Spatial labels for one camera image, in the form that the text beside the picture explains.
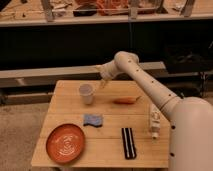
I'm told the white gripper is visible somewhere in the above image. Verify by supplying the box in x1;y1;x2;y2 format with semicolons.
95;65;109;89

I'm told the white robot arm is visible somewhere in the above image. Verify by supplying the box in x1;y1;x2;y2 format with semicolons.
96;51;213;171

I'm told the orange ceramic bowl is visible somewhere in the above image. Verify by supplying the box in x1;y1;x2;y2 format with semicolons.
46;124;85;164

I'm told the orange toy carrot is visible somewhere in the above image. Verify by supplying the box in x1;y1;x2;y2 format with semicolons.
113;96;141;105

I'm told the blue sponge cloth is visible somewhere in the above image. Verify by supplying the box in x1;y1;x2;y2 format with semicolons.
83;114;103;127

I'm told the wooden folding table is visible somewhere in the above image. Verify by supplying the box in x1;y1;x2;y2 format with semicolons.
31;80;169;168

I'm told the white lotion bottle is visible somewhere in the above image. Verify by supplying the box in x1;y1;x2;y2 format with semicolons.
149;104;161;139

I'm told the orange object on shelf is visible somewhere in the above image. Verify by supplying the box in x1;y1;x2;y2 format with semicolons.
74;0;158;16

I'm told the long metal bench rail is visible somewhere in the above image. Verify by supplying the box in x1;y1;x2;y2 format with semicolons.
0;61;167;89

